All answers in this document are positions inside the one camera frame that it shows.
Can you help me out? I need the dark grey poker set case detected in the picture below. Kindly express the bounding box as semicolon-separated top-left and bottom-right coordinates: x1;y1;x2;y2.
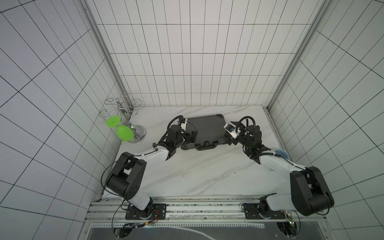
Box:
181;114;226;151

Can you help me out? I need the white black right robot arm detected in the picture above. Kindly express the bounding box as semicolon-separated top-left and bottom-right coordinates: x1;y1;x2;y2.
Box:
224;121;335;219

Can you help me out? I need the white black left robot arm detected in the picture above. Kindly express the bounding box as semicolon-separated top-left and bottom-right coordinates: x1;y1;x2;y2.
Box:
104;123;198;211

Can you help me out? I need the light blue ceramic mug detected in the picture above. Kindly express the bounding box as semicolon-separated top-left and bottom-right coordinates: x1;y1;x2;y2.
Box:
275;149;290;160

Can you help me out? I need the green plastic wine glass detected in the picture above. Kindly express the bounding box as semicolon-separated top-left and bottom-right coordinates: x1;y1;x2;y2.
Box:
106;116;134;142

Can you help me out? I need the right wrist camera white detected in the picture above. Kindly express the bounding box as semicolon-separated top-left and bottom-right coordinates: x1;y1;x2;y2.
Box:
224;124;238;139

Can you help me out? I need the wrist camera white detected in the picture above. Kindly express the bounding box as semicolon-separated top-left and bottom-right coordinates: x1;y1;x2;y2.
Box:
178;116;188;128
224;124;238;139

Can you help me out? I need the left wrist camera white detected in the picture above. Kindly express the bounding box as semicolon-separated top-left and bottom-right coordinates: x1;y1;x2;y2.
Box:
178;116;188;128

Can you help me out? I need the chrome wire glass rack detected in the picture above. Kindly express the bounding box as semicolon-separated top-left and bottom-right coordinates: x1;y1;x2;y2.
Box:
99;93;147;144

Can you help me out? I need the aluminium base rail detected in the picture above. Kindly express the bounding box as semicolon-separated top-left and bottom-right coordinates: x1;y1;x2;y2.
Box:
85;198;325;228

